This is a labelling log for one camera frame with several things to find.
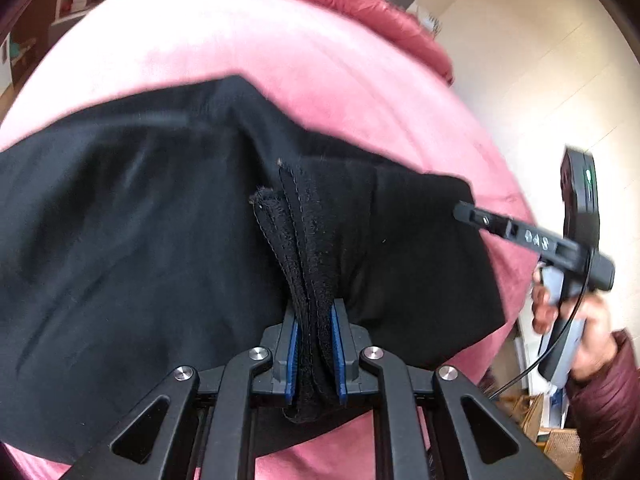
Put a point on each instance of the person's right hand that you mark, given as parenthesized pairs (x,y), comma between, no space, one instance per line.
(597,332)

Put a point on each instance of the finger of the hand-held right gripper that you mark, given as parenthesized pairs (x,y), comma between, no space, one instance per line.
(520,234)

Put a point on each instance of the person's right forearm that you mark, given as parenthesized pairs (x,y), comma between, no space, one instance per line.
(610,410)

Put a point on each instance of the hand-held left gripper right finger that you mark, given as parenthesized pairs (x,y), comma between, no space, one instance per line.
(340,360)

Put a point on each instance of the white nightstand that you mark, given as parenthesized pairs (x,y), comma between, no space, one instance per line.
(85,0)

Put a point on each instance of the red puffy jacket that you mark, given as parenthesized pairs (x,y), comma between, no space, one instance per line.
(370,5)

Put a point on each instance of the wicker stool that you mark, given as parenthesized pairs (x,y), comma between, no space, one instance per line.
(560,452)

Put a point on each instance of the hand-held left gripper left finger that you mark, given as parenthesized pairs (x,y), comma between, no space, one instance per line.
(292,360)

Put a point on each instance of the pink bed cover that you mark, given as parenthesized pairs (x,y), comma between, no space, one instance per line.
(275,45)

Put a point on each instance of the black pants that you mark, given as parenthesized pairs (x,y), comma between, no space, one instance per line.
(125,235)

